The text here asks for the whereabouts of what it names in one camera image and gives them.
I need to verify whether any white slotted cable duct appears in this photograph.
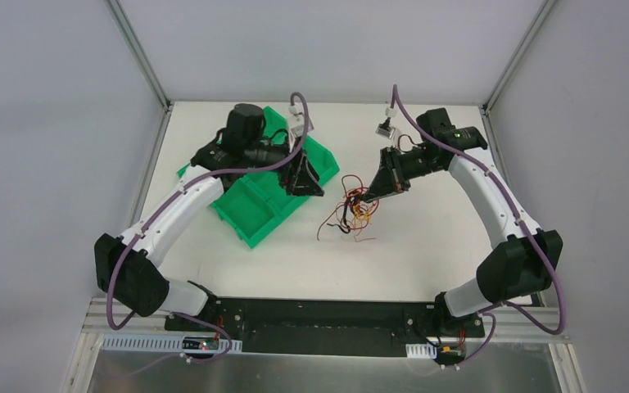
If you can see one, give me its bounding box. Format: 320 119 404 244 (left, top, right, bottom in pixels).
101 334 437 359

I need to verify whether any coloured cable bundle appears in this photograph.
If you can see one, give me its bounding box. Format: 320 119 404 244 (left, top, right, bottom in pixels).
315 174 378 243

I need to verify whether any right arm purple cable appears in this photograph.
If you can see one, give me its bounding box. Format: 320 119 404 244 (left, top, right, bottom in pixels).
390 84 568 375

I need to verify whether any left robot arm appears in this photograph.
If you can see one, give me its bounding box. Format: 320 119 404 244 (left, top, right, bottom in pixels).
93 103 324 332

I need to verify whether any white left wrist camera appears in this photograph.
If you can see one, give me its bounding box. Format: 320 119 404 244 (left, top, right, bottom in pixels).
287 105 314 151

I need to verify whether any green compartment tray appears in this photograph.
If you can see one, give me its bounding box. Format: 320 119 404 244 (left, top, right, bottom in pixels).
177 103 339 248

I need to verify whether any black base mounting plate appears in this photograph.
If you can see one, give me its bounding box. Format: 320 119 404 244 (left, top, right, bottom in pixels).
164 295 486 358

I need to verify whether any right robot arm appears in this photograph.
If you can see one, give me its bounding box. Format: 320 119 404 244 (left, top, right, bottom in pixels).
362 108 563 336

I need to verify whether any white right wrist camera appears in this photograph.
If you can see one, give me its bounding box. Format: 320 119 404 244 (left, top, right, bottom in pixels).
375 106 398 140

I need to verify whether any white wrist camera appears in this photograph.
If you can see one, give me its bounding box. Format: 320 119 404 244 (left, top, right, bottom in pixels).
375 106 398 140
287 105 314 151

